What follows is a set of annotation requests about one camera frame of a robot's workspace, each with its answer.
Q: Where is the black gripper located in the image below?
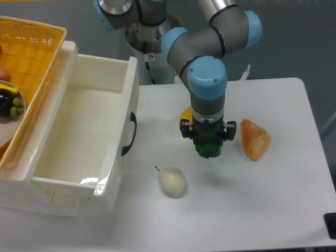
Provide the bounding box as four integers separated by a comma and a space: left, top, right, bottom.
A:
180, 114, 236, 145

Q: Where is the green bell pepper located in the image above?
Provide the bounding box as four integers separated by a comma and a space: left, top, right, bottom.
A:
195, 134, 221, 159

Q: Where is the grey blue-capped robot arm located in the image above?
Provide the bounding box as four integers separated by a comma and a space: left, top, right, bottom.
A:
93, 1, 263, 147

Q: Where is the yellow bell pepper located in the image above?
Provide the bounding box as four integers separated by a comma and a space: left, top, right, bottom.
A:
178, 106, 193, 127

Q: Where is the white upper drawer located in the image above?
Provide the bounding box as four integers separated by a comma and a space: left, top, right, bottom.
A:
45, 55, 140, 197

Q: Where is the white drawer cabinet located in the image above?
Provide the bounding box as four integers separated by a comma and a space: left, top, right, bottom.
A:
1, 41, 81, 216

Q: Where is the orange bread loaf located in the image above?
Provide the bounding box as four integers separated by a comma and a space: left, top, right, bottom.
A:
240, 119, 271, 161

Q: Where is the white pear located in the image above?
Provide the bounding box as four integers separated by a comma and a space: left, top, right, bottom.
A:
155, 166, 187, 198

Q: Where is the black device at table edge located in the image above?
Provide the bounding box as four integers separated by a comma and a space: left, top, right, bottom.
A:
323, 213, 336, 240

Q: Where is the green grapes bunch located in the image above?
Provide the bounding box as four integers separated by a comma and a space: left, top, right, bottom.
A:
10, 97, 25, 118

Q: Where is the yellow woven basket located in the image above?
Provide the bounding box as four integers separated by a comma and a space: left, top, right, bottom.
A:
1, 16, 67, 166

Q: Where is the yellow fruit on plate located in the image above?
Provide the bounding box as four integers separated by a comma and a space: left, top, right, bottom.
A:
0, 83, 19, 96

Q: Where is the white plate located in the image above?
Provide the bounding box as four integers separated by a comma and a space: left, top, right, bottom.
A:
1, 80, 26, 149

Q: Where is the dark purple mangosteen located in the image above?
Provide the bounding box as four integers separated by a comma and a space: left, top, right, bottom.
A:
0, 88, 15, 117

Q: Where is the red fruit in basket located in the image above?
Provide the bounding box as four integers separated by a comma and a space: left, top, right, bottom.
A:
0, 65, 9, 81

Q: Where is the white metal bracket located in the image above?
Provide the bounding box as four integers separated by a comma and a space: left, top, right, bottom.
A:
239, 64, 251, 81

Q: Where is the black drawer handle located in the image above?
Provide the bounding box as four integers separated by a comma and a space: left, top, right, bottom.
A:
121, 111, 138, 156

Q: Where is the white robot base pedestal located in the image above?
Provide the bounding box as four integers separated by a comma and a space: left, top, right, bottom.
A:
125, 14, 180, 85

